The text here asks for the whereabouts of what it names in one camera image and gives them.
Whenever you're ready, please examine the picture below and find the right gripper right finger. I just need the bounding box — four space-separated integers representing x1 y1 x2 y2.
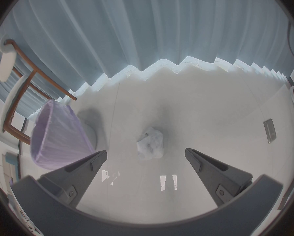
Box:
184 148 253 208

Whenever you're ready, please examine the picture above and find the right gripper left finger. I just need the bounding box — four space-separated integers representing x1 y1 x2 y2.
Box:
38 150 108 208

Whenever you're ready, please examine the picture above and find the purple plastic bag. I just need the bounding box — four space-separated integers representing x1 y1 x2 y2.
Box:
30 99 96 171

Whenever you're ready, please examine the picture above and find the white trash bin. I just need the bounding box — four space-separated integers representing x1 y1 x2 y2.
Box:
83 122 99 150

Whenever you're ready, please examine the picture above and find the crumpled white paper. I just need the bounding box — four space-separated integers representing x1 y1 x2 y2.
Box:
136 127 165 161

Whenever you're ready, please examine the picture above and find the white cushioned wooden chair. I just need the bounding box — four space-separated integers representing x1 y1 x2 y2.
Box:
0 39 77 146

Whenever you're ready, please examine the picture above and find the pale blue curtain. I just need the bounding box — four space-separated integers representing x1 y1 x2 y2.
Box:
0 0 294 123

